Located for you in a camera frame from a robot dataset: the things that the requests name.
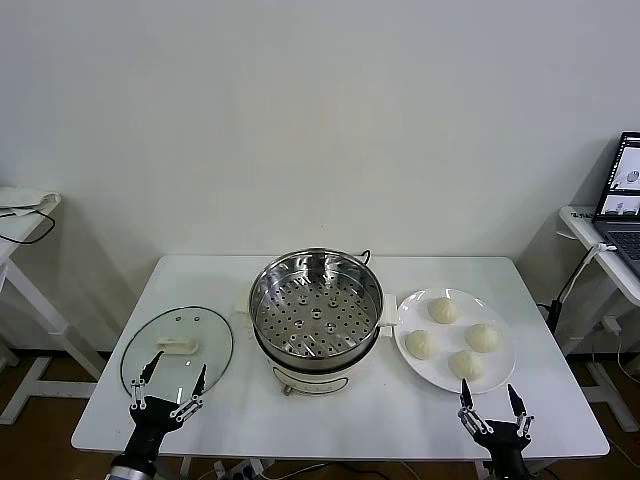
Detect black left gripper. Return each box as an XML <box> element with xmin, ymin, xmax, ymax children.
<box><xmin>123</xmin><ymin>350</ymin><xmax>208</xmax><ymax>466</ymax></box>

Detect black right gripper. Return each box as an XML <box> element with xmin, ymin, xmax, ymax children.
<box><xmin>457</xmin><ymin>378</ymin><xmax>535</xmax><ymax>480</ymax></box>

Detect white steamed baozi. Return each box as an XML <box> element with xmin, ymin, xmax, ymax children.
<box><xmin>464</xmin><ymin>323</ymin><xmax>503</xmax><ymax>354</ymax></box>
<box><xmin>447</xmin><ymin>350</ymin><xmax>488</xmax><ymax>384</ymax></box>
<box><xmin>427</xmin><ymin>296</ymin><xmax>461</xmax><ymax>325</ymax></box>
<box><xmin>404</xmin><ymin>329</ymin><xmax>440</xmax><ymax>360</ymax></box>

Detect glass lid with white handle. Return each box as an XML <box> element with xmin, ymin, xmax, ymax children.
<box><xmin>120</xmin><ymin>305</ymin><xmax>235</xmax><ymax>405</ymax></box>

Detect perforated steel steamer basket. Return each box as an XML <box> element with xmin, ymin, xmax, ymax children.
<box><xmin>248</xmin><ymin>248</ymin><xmax>385</xmax><ymax>362</ymax></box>

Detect white power strip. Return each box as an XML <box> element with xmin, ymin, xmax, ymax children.
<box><xmin>214</xmin><ymin>458</ymin><xmax>266</xmax><ymax>480</ymax></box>

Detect white round plate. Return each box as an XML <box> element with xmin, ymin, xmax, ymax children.
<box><xmin>393</xmin><ymin>286</ymin><xmax>517</xmax><ymax>395</ymax></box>

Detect white side table with cloth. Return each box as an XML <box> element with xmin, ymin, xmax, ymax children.
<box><xmin>0</xmin><ymin>185</ymin><xmax>106</xmax><ymax>426</ymax></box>

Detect white side table with laptop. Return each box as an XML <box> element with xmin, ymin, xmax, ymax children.
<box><xmin>558</xmin><ymin>204</ymin><xmax>640</xmax><ymax>431</ymax></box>

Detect grey open laptop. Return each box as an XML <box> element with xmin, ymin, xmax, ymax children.
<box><xmin>591</xmin><ymin>131</ymin><xmax>640</xmax><ymax>279</ymax></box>

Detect white folded cloth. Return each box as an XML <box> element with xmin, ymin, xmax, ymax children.
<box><xmin>0</xmin><ymin>187</ymin><xmax>63</xmax><ymax>217</ymax></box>

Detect black power cable with plug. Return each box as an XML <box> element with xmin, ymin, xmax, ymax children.
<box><xmin>537</xmin><ymin>269</ymin><xmax>584</xmax><ymax>334</ymax></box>

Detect white laptop cable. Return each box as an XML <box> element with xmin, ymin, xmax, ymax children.
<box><xmin>579</xmin><ymin>242</ymin><xmax>619</xmax><ymax>281</ymax></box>

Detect thin black cable loop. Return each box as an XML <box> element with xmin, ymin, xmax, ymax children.
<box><xmin>0</xmin><ymin>207</ymin><xmax>57</xmax><ymax>245</ymax></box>

